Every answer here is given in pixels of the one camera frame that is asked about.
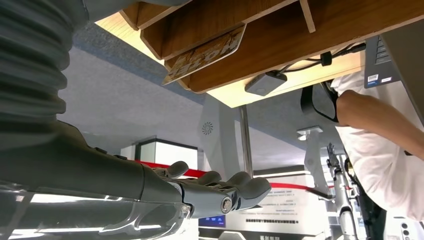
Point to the black office chair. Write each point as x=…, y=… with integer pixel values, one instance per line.
x=318, y=101

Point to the grey lamp stand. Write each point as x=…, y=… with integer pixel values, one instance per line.
x=314, y=155

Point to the silver scooter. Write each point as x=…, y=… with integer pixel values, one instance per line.
x=341, y=198

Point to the glass display case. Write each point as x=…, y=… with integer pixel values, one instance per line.
x=169, y=154

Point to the person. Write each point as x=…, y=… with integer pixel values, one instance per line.
x=381, y=165

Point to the chrome stanchion post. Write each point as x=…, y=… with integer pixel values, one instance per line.
x=245, y=142

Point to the grey kiosk stand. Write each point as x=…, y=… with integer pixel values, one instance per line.
x=218, y=142

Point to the red barrier belt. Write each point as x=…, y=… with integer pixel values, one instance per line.
x=291, y=187

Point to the white sign board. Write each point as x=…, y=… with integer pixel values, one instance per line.
x=281, y=212

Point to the black external drive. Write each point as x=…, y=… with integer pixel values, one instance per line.
x=265, y=83

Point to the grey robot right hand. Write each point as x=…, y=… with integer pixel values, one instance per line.
x=82, y=172

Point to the grey laptop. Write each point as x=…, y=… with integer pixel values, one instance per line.
x=407, y=66

